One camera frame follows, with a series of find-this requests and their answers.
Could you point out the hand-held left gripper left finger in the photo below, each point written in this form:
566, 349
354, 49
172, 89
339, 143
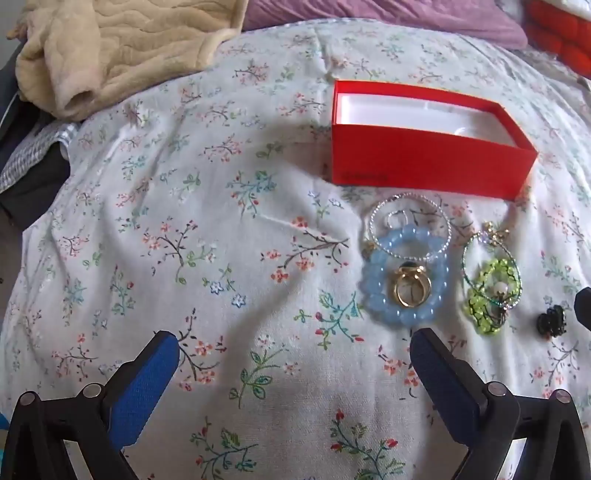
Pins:
143, 392

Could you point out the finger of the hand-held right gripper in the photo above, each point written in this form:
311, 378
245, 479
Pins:
585, 307

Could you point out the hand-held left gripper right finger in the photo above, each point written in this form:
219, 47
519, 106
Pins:
443, 383

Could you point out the black hair claw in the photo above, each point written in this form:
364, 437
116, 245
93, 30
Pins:
551, 321

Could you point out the small gold earring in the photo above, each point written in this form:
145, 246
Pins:
369, 248

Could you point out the red cardboard box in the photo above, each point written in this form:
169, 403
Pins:
415, 157

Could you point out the floral bedsheet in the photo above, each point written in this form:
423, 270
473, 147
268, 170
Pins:
184, 277

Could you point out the grey checked sheet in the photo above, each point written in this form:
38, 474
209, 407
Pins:
32, 152

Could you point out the orange cushion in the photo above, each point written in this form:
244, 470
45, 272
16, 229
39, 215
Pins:
563, 32

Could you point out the beige quilted blanket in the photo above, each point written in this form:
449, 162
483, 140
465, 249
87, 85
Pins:
138, 46

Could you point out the purple pillow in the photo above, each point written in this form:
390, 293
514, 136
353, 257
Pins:
369, 18

